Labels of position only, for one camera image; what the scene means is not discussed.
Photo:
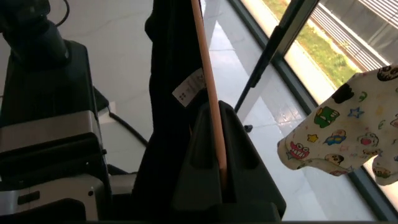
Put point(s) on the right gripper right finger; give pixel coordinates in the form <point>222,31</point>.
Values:
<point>252,189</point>

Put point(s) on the window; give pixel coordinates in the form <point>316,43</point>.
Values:
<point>311,102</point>

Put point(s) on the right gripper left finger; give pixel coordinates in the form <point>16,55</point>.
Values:
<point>196,183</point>

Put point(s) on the black garment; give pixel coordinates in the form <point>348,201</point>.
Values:
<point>171,46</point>

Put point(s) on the cream printed garment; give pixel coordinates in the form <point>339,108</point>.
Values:
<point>342,133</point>

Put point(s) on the pink clothes hanger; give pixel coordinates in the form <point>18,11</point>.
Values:
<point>211,93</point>

